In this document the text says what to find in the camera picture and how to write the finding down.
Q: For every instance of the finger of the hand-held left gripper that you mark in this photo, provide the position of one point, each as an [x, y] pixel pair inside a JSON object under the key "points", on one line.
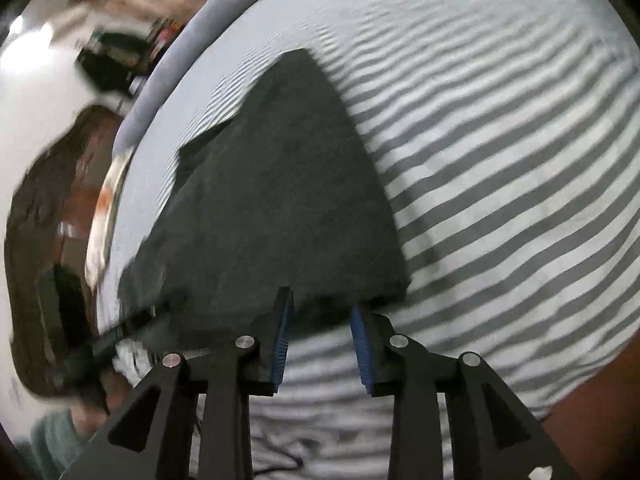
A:
{"points": [[110, 340]]}

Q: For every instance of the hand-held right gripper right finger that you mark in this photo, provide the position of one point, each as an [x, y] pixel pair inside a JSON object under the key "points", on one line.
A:
{"points": [[361, 352]]}

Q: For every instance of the dark grey denim pants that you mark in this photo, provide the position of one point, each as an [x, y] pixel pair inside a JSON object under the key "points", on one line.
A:
{"points": [[275, 185]]}

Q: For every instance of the dark hanging clothes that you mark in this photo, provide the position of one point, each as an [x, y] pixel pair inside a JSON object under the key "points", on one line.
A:
{"points": [[110, 60]]}

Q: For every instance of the wooden bed footboard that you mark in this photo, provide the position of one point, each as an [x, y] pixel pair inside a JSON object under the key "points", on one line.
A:
{"points": [[600, 410]]}

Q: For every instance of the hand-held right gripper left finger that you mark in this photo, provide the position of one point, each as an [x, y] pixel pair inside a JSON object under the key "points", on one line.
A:
{"points": [[282, 345]]}

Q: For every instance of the grey white striped bedsheet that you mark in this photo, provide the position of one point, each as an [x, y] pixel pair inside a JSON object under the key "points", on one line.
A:
{"points": [[500, 160]]}

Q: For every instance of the floral print pillow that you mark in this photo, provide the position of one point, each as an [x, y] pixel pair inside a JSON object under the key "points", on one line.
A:
{"points": [[102, 230]]}

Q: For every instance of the carved wooden headboard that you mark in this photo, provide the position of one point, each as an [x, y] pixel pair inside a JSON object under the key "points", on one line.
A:
{"points": [[40, 210]]}

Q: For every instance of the teal garment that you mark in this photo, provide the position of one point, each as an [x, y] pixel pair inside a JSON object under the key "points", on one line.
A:
{"points": [[55, 440]]}

